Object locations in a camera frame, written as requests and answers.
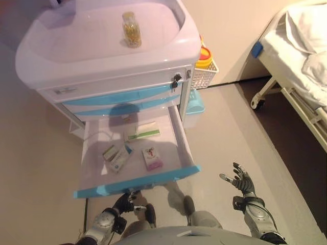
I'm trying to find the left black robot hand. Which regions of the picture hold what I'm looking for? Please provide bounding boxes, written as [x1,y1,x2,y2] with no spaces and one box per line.
[111,191,148,215]

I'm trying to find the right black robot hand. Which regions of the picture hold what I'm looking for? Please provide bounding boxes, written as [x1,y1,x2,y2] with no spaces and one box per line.
[219,161,256,199]

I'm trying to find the blue fronted drawer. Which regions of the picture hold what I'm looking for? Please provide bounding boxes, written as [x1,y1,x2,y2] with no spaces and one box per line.
[73,105,203,200]

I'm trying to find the clear bottle yellow capsules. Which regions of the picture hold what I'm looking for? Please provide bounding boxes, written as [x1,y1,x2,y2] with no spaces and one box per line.
[121,11,142,48]

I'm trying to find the blue white medicine box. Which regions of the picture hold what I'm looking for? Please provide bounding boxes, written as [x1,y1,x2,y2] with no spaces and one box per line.
[108,145,134,175]

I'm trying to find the pink white medicine box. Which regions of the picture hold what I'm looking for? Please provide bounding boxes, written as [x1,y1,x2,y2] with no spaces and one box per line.
[141,146,165,170]

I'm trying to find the green white medicine box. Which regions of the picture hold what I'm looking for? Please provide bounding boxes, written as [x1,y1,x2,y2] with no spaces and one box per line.
[124,121,161,143]

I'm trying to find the closed blue striped drawer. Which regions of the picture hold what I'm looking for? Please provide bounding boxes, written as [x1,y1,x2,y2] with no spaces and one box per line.
[62,97,180,116]
[54,84,183,108]

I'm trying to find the robot left black foot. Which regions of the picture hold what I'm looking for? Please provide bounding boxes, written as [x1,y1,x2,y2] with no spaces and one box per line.
[144,203,157,228]

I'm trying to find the robot black foot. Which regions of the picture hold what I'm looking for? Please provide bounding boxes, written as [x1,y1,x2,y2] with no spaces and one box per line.
[144,203,157,228]
[183,194,196,218]

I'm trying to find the small green white box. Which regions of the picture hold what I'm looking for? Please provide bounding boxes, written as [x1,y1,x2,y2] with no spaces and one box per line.
[102,144,120,161]

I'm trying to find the robot right leg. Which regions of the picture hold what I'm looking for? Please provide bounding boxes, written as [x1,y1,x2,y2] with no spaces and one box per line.
[189,210,223,229]

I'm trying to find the robot right black foot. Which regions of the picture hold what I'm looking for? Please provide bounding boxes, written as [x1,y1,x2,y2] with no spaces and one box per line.
[183,194,196,218]

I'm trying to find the grey robot torso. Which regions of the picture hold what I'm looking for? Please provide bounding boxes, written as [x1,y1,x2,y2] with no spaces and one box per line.
[119,224,290,245]

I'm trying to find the bed caster wheel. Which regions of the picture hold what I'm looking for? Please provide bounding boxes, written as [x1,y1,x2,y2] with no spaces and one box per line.
[250,94,267,111]

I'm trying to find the blue lidded white bin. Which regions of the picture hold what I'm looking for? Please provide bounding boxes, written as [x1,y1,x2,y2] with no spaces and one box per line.
[182,89,206,129]

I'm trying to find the white lattice basket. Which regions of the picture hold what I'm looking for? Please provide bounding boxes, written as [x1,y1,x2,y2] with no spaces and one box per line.
[190,61,220,91]

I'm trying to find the black keys in lock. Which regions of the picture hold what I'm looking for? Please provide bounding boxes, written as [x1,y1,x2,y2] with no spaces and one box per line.
[170,73,183,93]

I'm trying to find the yellow sharps container red lid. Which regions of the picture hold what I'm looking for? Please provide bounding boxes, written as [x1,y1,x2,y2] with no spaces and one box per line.
[195,35,214,70]

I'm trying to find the blue bed corner bumper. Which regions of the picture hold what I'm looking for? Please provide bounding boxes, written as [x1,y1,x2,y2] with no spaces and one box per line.
[250,41,264,58]

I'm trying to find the white hospital bed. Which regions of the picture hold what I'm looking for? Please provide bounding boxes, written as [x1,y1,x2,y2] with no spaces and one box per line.
[250,5,327,146]

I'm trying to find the white bed duvet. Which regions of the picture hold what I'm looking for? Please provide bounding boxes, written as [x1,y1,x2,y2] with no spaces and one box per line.
[284,5,327,108]

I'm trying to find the white medical cart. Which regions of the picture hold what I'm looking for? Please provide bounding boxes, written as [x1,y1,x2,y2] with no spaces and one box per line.
[15,0,203,124]

